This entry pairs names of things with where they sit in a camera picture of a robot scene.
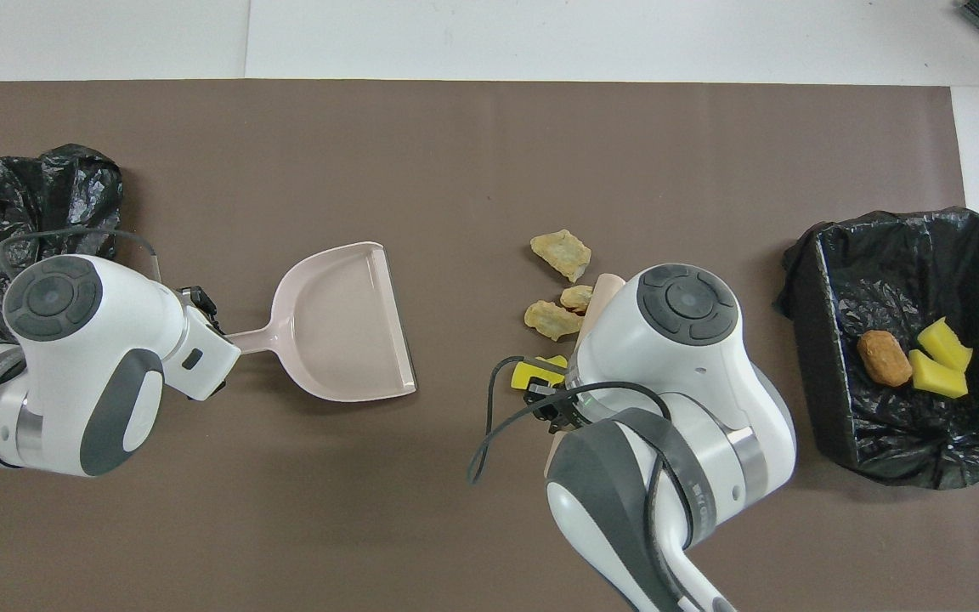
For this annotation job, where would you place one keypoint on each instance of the pink plastic dustpan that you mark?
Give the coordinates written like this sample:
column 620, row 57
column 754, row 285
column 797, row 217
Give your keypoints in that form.
column 345, row 323

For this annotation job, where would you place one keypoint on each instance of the lumpy yellow sponge piece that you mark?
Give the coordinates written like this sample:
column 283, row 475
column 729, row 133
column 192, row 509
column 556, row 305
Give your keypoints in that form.
column 532, row 371

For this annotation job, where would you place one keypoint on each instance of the narrow yellow green sponge piece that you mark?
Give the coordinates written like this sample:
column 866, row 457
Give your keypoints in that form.
column 938, row 376

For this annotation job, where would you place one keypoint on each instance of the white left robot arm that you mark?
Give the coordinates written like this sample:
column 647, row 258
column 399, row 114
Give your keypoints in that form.
column 73, row 357

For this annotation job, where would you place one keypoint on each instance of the brown table mat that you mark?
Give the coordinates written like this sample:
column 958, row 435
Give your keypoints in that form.
column 489, row 127

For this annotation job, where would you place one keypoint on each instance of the wide yellow green sponge piece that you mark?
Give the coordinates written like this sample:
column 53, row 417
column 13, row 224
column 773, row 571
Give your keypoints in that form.
column 944, row 342

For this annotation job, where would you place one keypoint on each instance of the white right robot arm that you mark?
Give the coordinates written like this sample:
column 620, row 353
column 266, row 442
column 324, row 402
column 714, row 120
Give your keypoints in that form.
column 668, row 365

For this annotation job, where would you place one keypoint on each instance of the open bin with black liner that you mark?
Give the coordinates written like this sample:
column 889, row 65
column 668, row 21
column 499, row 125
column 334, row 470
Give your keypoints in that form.
column 906, row 255

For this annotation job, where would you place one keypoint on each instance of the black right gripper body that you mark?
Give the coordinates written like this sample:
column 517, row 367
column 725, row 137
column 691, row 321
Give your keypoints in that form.
column 576, row 416

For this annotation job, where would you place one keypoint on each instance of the brown nugget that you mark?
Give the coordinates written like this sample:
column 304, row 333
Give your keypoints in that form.
column 885, row 359

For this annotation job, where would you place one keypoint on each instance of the beige hand brush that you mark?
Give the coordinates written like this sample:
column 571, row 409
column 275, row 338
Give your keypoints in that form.
column 600, row 297

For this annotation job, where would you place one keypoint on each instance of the covered black plastic bag bin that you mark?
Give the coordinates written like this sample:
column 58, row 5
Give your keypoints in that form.
column 31, row 195

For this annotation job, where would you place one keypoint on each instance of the tan paper scrap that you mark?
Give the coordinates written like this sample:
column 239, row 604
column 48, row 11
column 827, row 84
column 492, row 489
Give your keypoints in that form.
column 551, row 320
column 560, row 253
column 577, row 298

